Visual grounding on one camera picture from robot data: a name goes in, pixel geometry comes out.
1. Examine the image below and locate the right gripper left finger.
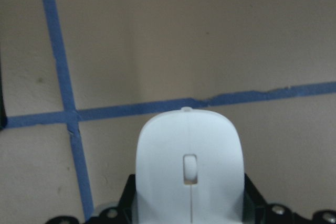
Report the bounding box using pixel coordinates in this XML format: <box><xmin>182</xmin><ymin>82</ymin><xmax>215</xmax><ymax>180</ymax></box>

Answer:
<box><xmin>116</xmin><ymin>174</ymin><xmax>138</xmax><ymax>224</ymax></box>

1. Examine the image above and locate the white computer mouse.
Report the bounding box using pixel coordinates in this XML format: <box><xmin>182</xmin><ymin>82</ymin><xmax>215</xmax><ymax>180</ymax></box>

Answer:
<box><xmin>135</xmin><ymin>108</ymin><xmax>244</xmax><ymax>223</ymax></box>

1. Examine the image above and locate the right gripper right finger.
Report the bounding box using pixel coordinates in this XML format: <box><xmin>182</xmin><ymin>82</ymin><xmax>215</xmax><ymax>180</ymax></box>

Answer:
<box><xmin>243</xmin><ymin>174</ymin><xmax>271</xmax><ymax>224</ymax></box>

